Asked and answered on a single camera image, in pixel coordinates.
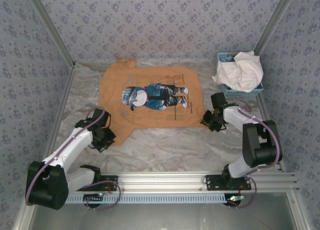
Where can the orange printed t-shirt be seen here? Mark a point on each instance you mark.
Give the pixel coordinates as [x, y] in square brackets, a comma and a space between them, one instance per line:
[150, 77]

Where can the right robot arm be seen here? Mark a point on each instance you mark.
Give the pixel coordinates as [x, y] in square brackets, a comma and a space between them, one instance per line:
[260, 145]

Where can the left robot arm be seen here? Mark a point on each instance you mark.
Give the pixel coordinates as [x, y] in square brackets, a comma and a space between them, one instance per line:
[75, 142]

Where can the white t-shirt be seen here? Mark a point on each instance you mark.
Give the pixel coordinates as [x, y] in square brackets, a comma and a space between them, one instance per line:
[240, 72]

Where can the blue plastic basket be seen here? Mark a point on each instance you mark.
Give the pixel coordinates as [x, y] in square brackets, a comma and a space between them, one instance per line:
[225, 57]

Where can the small black circuit board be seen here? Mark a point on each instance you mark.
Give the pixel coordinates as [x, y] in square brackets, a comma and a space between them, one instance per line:
[233, 199]
[93, 198]

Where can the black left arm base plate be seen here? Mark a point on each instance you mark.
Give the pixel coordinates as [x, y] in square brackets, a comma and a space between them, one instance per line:
[110, 183]

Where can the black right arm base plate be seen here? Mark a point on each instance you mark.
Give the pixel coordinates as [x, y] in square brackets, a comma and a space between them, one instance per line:
[213, 183]

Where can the aluminium mounting rail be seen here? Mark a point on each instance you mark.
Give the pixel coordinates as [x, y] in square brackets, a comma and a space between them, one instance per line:
[160, 181]

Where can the aluminium frame post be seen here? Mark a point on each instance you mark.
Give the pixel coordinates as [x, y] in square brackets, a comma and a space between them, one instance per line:
[50, 27]
[275, 20]

